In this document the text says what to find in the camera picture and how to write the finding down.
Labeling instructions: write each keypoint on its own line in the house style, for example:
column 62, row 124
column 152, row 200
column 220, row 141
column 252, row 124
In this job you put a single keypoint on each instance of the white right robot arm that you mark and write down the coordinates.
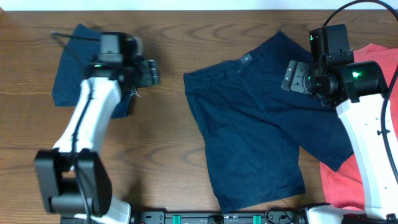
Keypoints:
column 358, row 92

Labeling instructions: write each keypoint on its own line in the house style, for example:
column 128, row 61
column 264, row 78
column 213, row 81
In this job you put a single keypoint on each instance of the navy blue shorts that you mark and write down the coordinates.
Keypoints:
column 253, row 129

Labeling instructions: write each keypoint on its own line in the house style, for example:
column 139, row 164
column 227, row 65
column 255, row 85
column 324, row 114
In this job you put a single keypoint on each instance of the folded navy shorts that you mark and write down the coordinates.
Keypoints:
column 77, row 55

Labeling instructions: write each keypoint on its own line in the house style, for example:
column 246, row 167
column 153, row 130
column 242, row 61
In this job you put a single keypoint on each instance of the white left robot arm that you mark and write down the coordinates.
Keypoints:
column 72, row 179

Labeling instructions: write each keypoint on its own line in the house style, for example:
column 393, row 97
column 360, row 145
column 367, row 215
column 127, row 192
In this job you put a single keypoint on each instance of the red t-shirt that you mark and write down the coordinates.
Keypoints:
column 344, row 188

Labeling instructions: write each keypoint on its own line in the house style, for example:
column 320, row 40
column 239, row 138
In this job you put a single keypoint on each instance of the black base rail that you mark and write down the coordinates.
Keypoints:
column 217, row 217

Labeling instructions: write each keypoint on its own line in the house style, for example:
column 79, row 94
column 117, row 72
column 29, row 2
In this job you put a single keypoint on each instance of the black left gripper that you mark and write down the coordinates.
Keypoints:
column 150, row 72

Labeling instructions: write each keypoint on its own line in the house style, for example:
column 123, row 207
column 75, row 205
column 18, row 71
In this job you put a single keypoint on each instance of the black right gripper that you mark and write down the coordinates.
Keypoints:
column 295, row 76

